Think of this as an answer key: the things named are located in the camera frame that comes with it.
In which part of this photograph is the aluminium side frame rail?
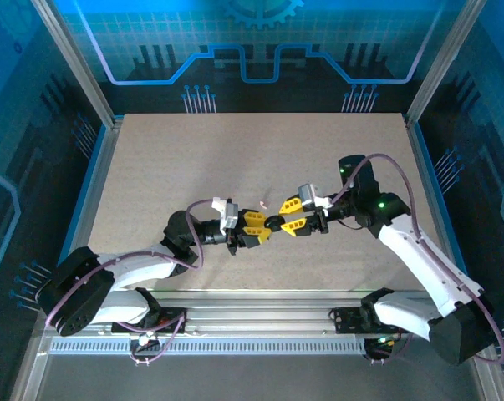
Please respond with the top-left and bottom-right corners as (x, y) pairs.
(54, 119), (125, 304)
(404, 114), (472, 293)

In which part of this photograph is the aluminium mounting rail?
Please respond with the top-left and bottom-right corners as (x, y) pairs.
(38, 290), (486, 338)

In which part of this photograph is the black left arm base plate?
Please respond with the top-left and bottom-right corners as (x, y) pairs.
(110, 307), (189, 335)

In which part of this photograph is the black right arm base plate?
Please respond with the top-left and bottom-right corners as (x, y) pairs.
(328, 307), (403, 335)

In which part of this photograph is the slotted grey cable duct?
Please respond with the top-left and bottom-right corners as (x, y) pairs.
(48, 338), (376, 356)

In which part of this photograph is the aluminium frame post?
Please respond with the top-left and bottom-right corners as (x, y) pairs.
(28, 0), (124, 129)
(404, 0), (486, 129)

